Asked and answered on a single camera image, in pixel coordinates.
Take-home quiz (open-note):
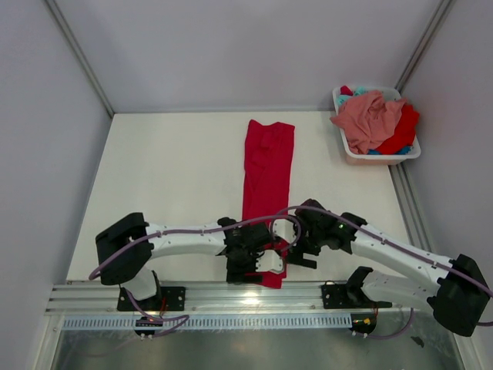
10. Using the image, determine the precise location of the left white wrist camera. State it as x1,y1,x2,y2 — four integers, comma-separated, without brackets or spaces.
255,250,285,274

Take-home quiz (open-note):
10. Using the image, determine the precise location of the left corner aluminium post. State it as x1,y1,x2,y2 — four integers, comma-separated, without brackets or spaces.
42,0,115,119

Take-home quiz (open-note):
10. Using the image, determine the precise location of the white plastic laundry basket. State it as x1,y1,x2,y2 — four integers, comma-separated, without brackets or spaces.
339,86,421,166

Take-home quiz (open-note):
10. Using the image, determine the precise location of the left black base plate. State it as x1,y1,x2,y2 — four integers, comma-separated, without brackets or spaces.
116,286,186,312

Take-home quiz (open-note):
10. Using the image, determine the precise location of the bright red t shirt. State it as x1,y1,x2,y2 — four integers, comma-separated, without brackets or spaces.
337,85,421,155

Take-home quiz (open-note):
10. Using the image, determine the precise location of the right controller board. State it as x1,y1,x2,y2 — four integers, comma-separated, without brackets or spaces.
350,314,377,335

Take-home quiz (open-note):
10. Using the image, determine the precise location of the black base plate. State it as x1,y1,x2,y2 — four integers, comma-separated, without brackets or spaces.
116,286,186,312
320,281,393,309

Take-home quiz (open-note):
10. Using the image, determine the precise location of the aluminium front rail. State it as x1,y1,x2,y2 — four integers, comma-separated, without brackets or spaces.
45,281,427,315

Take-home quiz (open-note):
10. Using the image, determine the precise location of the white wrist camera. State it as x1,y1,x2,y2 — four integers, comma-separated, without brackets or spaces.
255,250,285,274
271,219,297,243

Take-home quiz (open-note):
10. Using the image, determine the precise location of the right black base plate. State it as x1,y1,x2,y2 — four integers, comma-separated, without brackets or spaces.
320,281,393,309

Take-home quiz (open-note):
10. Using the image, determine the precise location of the controller board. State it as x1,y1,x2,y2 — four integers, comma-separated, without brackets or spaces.
350,314,377,335
134,317,163,338

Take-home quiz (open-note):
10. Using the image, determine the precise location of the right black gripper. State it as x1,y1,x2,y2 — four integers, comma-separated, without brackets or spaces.
284,214,325,269

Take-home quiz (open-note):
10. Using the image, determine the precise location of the left controller board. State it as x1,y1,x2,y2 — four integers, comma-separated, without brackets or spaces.
134,317,163,338

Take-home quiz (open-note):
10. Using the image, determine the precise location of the salmon pink t shirt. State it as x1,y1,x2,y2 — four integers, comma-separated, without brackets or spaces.
330,90,407,155

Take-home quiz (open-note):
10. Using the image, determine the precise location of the grey slotted cable duct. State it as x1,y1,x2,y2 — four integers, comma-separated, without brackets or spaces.
62,313,351,331

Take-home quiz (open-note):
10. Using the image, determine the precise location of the right corner aluminium post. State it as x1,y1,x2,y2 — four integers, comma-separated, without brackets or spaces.
394,0,456,93

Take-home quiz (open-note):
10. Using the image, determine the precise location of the aluminium side rail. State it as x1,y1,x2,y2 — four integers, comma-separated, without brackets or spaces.
388,162,435,253

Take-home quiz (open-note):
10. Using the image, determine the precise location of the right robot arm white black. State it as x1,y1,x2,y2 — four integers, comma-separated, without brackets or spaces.
271,199,492,337

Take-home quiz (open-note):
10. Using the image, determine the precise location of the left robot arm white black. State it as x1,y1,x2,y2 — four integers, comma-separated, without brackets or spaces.
89,212,272,310

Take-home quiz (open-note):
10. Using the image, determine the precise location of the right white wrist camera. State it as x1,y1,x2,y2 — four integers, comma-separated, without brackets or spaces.
271,219,297,243

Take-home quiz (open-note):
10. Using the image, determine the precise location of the crimson red t shirt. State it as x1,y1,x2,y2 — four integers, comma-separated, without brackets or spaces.
240,119,297,290

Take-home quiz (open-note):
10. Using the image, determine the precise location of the corner aluminium post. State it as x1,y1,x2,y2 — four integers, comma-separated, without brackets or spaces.
394,0,456,93
42,0,115,119

